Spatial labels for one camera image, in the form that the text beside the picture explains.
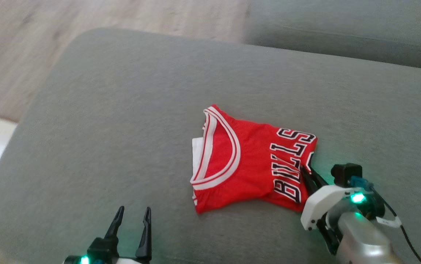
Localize large grey sofa seat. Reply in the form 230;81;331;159
0;27;421;264

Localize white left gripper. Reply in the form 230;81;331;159
63;206;152;264

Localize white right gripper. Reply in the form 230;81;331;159
300;165;386;256

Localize grey sofa cushion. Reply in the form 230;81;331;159
243;0;421;72

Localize red basketball jersey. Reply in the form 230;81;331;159
190;104;318;214

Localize white cable label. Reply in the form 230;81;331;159
375;216;403;228

